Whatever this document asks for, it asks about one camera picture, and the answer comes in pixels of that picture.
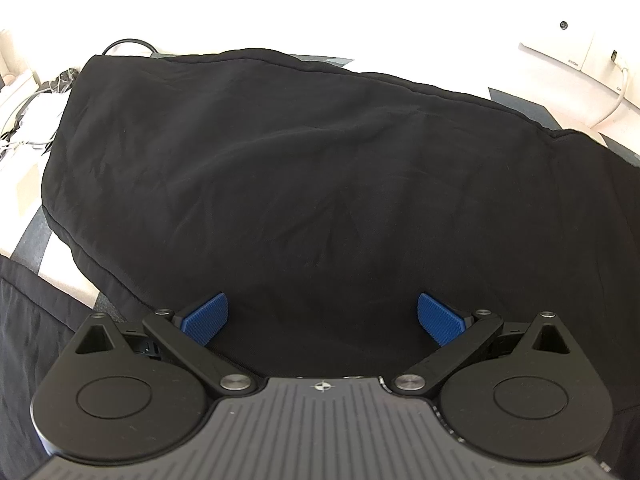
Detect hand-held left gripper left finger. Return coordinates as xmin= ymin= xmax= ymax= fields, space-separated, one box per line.
xmin=72 ymin=291 xmax=258 ymax=396

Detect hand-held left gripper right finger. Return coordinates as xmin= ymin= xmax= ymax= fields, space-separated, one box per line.
xmin=392 ymin=291 xmax=573 ymax=397

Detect black garment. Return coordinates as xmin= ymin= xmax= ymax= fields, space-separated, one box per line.
xmin=0 ymin=50 xmax=640 ymax=480

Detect clear plastic bag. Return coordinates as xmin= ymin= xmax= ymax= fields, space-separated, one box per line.
xmin=47 ymin=66 xmax=81 ymax=95

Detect thin white cable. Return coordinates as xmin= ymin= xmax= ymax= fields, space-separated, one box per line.
xmin=0 ymin=87 xmax=66 ymax=153

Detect white plugged cable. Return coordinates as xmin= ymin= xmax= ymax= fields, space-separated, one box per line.
xmin=590 ymin=55 xmax=631 ymax=128

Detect white wall socket panel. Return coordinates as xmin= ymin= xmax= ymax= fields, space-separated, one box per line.
xmin=518 ymin=10 xmax=640 ymax=111

